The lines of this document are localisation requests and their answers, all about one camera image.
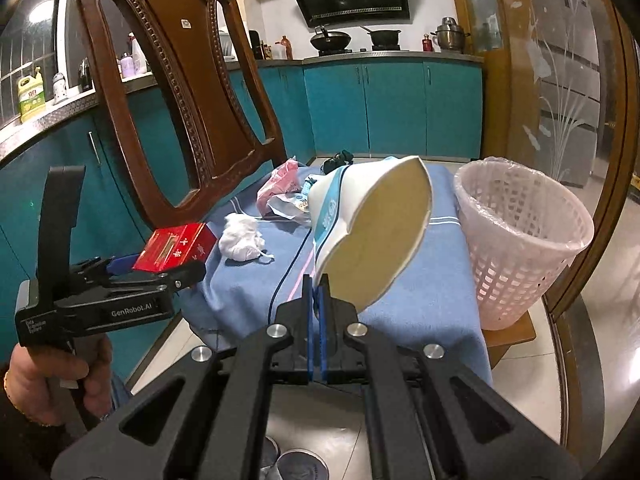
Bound person's right grey shoe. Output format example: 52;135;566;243
276;449;331;480

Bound kitchen window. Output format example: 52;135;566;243
0;0;68;133

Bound wooden glass-front cabinet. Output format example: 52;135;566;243
446;0;507;56

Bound carved wooden chair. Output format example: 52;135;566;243
75;0;537;368

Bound teal kitchen cabinets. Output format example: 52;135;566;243
0;54;485;376

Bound person's left grey shoe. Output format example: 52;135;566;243
260;435;281;480

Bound stainless steel pot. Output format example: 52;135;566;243
430;16;472;54

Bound clear plastic basket liner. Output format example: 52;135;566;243
454;156;595;258

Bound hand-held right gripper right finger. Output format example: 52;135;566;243
318;274;583;480

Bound crumpled snack wrapper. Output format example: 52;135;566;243
266;174;316;221

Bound yellow detergent bottle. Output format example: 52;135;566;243
17;74;47;123

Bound person's grey shoe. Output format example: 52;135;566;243
260;435;281;480
276;449;331;480

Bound person's left forearm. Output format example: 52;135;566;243
0;390;88;480

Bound crumpled white tissue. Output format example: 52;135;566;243
218;212;275;263

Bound dark green plastic bag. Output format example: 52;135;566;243
321;150;354;174

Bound person's left hand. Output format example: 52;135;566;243
4;334;115;426

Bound white plastic basket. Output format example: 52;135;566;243
454;156;595;331

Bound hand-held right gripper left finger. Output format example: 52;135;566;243
50;274;317;480

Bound black cooking pot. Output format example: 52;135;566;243
360;26;402;49

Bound black wok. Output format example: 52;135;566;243
310;25;352;52

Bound pink plastic bag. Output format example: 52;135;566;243
256;159;301;213

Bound etched glass sliding door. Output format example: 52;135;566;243
480;0;640;461

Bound gas stove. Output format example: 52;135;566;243
316;46;402;57

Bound blue striped towel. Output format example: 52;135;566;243
180;160;493;386

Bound red cardboard box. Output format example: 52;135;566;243
132;223;217;273

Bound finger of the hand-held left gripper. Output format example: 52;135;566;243
75;256;139;279
107;261;207;295

